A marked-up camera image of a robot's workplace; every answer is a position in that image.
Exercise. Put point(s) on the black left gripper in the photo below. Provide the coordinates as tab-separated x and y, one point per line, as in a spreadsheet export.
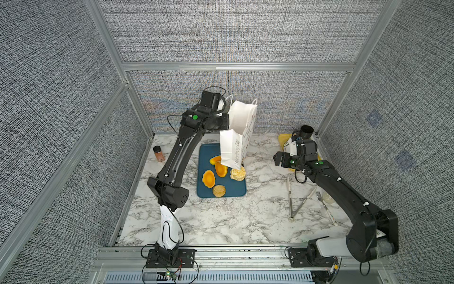
224	124

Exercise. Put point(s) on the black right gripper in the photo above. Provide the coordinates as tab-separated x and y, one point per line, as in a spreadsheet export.
286	156

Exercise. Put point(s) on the white paper gift bag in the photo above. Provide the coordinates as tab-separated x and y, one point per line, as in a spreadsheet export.
234	142

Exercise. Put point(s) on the metal tongs with silicone tips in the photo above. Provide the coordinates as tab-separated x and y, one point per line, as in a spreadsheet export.
292	212

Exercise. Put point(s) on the pale waffle-pattern round bread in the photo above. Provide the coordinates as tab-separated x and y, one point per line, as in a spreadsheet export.
238	175

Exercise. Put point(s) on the small round brown bun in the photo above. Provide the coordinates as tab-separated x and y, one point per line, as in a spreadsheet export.
219	191

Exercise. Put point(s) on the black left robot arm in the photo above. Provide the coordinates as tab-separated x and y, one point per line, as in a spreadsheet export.
167	186

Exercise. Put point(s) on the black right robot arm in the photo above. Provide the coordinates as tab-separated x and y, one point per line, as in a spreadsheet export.
374	231

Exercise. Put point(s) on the white bowl with patterned rim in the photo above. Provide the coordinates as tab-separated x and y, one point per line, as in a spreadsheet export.
288	146

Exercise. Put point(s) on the black mug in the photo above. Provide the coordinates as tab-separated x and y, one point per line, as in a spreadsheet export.
303	133

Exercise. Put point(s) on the yellow cutting board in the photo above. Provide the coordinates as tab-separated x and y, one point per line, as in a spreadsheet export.
283	140

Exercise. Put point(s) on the metal spoon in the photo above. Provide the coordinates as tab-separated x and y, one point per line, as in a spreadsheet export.
319	196

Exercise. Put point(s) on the clear jar with black lid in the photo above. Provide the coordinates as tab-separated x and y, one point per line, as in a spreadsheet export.
327	199

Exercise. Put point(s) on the spice jar with black lid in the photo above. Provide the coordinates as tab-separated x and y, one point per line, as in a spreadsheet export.
158	153

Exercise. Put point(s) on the teal rectangular tray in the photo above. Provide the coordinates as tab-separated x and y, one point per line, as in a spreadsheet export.
233	188

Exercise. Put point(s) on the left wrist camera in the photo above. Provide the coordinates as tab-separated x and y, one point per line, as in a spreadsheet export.
210	99

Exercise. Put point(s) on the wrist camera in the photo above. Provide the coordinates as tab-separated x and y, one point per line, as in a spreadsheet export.
293	146
210	99

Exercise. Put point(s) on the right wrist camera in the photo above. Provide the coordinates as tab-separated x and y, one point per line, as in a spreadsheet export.
293	146

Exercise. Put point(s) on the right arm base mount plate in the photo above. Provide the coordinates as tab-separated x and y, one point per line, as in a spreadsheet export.
307	257

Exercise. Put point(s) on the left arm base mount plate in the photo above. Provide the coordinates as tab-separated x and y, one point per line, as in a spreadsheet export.
161	258

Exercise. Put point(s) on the aluminium front rail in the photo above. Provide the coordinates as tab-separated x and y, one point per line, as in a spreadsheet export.
256	264

